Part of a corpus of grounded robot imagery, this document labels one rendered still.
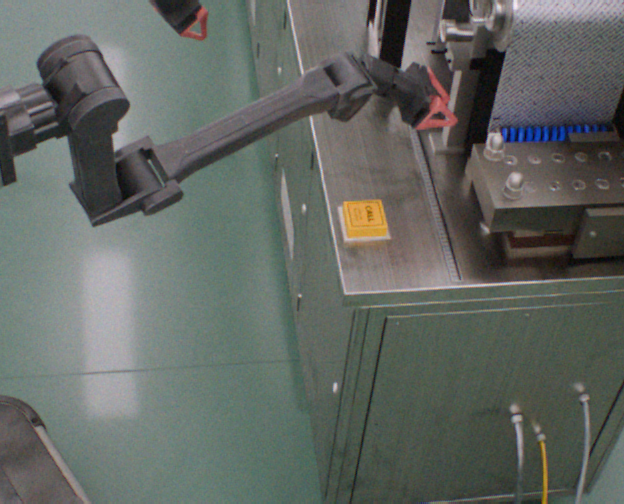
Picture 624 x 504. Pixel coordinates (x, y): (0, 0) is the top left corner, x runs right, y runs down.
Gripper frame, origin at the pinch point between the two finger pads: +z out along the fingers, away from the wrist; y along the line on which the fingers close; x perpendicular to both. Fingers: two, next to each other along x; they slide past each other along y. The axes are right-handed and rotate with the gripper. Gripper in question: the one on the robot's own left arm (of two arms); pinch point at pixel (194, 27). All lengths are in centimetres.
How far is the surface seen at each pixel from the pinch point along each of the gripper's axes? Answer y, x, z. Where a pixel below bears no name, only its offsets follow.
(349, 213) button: -46.2, 2.8, 12.5
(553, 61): -54, -41, 7
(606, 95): -60, -46, 20
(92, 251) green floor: 46, 57, 88
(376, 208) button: -48, -1, 15
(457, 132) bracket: -42, -24, 25
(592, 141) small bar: -64, -38, 22
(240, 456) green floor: -31, 58, 87
